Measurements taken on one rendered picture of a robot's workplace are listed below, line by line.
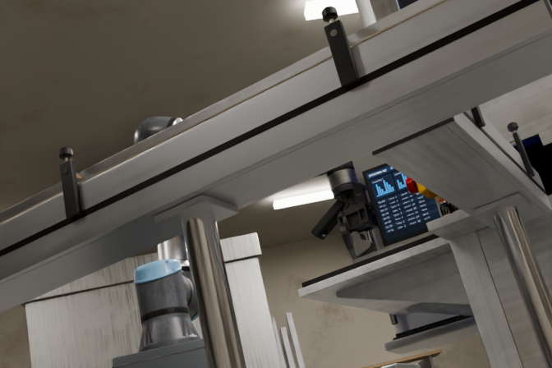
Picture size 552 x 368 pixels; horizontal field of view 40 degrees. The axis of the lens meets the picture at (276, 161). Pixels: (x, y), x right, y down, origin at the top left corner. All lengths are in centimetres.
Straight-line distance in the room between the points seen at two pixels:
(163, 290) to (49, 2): 272
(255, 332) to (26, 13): 243
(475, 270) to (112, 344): 369
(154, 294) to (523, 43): 118
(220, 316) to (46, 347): 420
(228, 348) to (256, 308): 411
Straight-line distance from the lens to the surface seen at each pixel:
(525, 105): 177
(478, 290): 172
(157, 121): 201
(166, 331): 181
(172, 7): 450
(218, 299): 106
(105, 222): 115
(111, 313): 519
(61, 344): 520
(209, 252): 108
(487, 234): 173
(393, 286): 189
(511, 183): 141
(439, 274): 185
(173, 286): 186
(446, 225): 161
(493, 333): 170
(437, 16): 96
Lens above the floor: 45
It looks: 23 degrees up
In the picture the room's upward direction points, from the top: 14 degrees counter-clockwise
